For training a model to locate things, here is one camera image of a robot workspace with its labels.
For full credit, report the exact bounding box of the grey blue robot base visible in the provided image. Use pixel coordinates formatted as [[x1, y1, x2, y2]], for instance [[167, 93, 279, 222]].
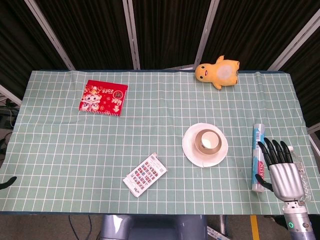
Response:
[[98, 214, 209, 240]]

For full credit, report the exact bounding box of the black curtain with metal frame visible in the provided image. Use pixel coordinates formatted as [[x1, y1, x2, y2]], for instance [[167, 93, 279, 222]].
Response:
[[0, 0, 320, 141]]

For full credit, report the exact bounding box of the white plate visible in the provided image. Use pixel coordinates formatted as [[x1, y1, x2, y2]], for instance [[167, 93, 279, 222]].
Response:
[[181, 122, 229, 169]]

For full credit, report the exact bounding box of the green checkered tablecloth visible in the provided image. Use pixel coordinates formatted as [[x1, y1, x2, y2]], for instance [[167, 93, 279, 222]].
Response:
[[0, 69, 320, 216]]

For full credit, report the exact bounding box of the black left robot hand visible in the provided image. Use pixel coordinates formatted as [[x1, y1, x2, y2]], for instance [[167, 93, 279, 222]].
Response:
[[0, 176, 18, 191]]

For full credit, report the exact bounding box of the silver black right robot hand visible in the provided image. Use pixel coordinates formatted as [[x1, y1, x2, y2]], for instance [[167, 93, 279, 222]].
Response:
[[254, 137, 306, 202]]

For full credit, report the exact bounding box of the yellow plush duck toy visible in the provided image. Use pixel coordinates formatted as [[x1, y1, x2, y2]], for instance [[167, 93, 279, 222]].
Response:
[[194, 55, 241, 90]]

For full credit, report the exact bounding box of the red desk calendar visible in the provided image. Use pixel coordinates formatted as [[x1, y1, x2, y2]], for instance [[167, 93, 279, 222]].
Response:
[[78, 79, 129, 117]]

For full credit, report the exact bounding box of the clear plastic water bottle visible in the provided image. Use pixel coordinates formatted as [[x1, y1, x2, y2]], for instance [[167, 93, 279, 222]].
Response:
[[287, 145, 312, 203]]

